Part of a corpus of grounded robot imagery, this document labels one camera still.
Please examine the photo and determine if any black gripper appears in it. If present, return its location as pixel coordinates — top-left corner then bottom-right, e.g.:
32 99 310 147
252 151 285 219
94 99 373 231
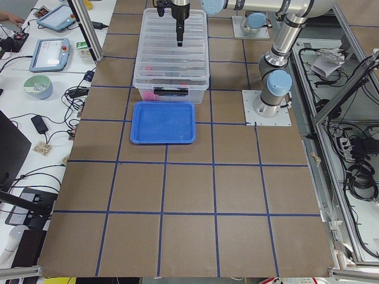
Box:
171 0 190 47

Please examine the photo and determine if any clear plastic box lid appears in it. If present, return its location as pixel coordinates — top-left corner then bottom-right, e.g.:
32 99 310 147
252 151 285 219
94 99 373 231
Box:
133 8 210 82

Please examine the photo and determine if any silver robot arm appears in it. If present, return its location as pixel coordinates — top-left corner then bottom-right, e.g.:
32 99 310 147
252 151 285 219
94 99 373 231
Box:
200 0 336 118
242 12 267 33

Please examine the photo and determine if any clear plastic storage box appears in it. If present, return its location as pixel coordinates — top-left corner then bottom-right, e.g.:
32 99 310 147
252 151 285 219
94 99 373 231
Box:
133 79 209 104

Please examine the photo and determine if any blue plastic tray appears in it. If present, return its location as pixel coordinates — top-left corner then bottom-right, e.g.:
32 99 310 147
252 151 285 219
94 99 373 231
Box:
130 101 196 144

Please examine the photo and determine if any yellow toy corn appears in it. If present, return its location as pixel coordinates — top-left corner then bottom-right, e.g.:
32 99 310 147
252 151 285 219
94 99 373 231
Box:
83 0 93 9

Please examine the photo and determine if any green white carton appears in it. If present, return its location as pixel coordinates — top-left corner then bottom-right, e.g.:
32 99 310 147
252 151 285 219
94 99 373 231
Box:
76 41 91 58

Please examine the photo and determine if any teach pendant far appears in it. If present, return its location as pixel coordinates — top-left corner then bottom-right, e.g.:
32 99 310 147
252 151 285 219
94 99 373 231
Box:
37 5 76 31

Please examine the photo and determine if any teach pendant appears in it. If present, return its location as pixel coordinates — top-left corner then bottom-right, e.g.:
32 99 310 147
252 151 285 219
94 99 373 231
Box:
29 38 70 72
37 5 76 31

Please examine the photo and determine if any teach pendant near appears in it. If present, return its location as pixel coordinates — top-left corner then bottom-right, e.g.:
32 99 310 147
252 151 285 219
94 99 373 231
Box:
29 38 70 72

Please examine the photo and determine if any green blue bowl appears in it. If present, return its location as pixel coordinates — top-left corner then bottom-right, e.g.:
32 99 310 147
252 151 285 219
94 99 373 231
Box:
23 75 53 99

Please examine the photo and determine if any black power adapter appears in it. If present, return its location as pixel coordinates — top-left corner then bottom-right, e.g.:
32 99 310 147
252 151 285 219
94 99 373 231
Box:
31 115 49 134

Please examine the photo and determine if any black laptop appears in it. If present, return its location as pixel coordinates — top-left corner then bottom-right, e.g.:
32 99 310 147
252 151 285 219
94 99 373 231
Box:
0 112 31 192

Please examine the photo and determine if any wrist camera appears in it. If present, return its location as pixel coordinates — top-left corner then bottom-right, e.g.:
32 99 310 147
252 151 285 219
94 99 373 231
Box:
152 0 171 17

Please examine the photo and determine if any aluminium frame post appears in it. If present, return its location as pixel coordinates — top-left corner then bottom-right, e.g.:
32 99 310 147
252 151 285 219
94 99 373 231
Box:
68 0 104 62

